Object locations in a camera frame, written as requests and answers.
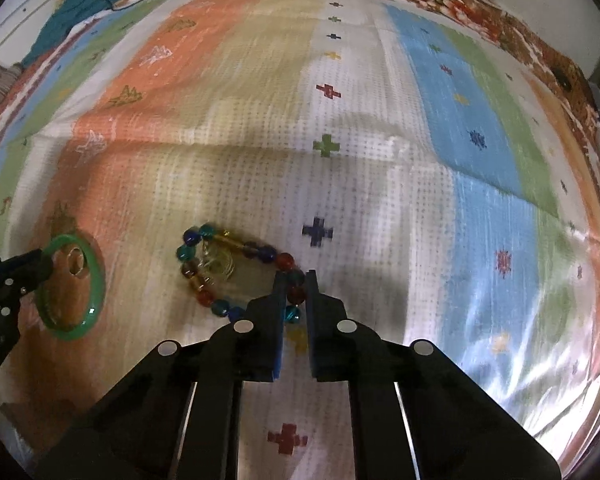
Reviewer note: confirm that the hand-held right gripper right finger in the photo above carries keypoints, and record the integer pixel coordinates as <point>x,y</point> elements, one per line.
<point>311,325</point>

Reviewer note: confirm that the small black object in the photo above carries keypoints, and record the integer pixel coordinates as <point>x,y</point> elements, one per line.
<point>562,75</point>

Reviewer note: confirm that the green bangle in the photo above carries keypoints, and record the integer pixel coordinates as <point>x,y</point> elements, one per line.
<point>92,310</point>

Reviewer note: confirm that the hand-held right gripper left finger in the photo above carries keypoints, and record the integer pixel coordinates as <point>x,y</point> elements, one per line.
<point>279,325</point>

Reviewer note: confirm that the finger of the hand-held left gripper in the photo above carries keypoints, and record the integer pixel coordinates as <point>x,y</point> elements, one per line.
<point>27,266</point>

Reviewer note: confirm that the colourful striped mat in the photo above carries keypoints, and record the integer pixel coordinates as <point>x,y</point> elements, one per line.
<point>280,160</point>

